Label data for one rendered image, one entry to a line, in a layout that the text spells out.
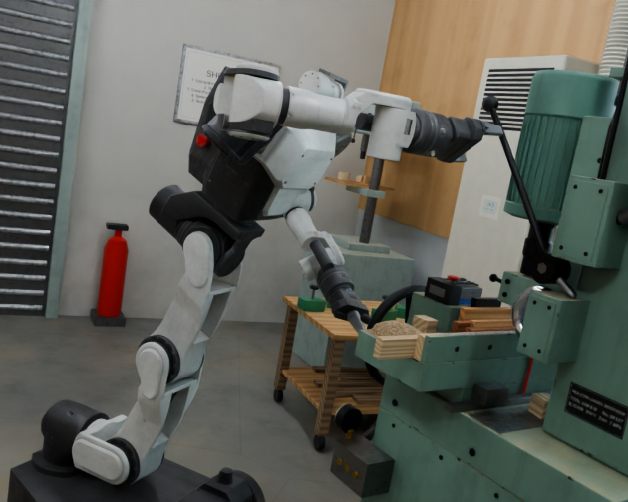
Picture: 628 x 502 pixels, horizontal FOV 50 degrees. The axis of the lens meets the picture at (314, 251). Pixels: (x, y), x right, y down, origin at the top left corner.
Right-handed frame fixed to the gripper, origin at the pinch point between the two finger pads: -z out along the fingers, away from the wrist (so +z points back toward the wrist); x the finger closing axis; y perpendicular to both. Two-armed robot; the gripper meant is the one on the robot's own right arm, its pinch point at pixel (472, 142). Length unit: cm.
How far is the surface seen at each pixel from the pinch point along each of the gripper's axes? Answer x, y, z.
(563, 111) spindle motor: -15.1, 0.0, -11.0
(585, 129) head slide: -17.5, 5.9, -11.6
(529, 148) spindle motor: -5.5, 3.1, -10.5
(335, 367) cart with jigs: 144, 9, -63
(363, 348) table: 33.4, 33.1, 13.5
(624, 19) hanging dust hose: 16, -91, -143
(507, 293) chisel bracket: 14.7, 27.5, -15.2
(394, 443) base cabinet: 43, 53, 3
